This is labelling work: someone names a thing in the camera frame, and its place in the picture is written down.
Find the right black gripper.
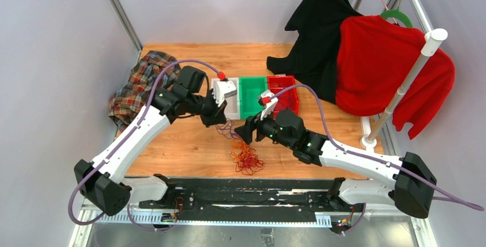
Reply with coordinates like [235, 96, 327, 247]
[235, 105, 295, 150]

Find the purple thin cable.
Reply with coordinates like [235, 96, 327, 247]
[215, 119, 241, 140]

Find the orange thin cable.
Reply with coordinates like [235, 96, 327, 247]
[230, 139, 256, 164]

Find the white clothes rack pole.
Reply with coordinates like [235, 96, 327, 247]
[360, 28, 448, 152]

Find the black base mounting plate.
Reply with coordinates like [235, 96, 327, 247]
[134, 178, 363, 216]

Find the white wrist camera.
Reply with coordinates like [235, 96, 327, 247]
[258, 89, 279, 121]
[211, 79, 237, 107]

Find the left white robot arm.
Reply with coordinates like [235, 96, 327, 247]
[74, 66, 237, 216]

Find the green hanger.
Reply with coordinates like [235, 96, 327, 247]
[380, 9, 414, 28]

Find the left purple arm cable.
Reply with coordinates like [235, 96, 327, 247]
[68, 59, 225, 226]

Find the black t-shirt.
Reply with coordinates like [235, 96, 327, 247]
[266, 0, 360, 104]

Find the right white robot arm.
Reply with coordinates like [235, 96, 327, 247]
[234, 109, 437, 218]

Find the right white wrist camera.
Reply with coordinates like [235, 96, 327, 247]
[258, 89, 279, 121]

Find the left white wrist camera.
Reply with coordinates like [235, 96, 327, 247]
[211, 79, 237, 107]

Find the red plastic bin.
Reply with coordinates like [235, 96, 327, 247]
[266, 75, 299, 117]

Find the metal rack top bar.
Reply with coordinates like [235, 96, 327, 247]
[409, 0, 434, 33]

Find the green plastic bin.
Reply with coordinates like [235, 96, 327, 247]
[238, 76, 268, 120]

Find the slotted aluminium rail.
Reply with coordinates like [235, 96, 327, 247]
[81, 204, 332, 228]

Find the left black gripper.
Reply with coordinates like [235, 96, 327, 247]
[188, 88, 228, 128]

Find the plaid flannel shirt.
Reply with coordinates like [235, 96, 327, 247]
[108, 50, 177, 132]

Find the white plastic bin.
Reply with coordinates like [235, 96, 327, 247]
[224, 77, 241, 120]

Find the red thin cable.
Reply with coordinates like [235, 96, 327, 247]
[232, 154, 266, 176]

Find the red t-shirt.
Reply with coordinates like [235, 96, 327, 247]
[335, 15, 455, 139]

